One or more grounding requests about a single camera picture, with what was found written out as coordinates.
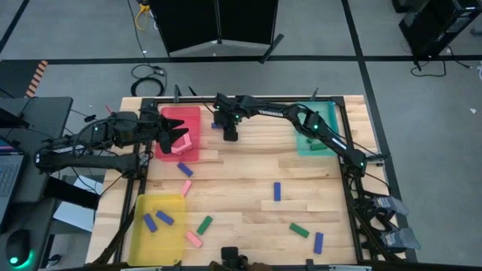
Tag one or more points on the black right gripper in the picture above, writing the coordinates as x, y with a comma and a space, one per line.
227, 118

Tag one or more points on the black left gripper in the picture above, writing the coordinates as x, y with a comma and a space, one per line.
150, 128

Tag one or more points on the blue wooden block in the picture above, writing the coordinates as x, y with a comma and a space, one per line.
165, 217
318, 242
150, 223
185, 169
215, 125
277, 191

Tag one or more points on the pink wooden block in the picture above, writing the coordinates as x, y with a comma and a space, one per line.
194, 239
186, 187
187, 140
179, 149

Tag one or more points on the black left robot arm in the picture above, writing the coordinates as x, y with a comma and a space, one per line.
86, 162

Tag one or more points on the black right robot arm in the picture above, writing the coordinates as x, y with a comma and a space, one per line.
276, 112

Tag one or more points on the red plastic bin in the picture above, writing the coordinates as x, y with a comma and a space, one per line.
188, 113

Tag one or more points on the black room divider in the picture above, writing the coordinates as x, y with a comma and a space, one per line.
196, 22

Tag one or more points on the green plastic bin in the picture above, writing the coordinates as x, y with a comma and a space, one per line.
327, 111

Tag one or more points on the yellow plastic bin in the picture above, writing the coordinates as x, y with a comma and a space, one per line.
162, 244

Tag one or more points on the black desk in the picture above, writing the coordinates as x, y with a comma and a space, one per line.
49, 113

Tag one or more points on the white sheet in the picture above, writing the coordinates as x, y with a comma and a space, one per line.
73, 220

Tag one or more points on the black handheld device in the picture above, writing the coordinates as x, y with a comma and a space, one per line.
229, 256

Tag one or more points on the black mat orange striped edge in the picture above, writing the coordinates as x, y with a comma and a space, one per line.
35, 79

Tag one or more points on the black laptop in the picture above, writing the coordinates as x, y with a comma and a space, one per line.
9, 173

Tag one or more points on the black computer mouse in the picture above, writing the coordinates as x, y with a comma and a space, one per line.
17, 244

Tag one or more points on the black equipment cabinet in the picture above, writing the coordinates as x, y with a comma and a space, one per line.
433, 22

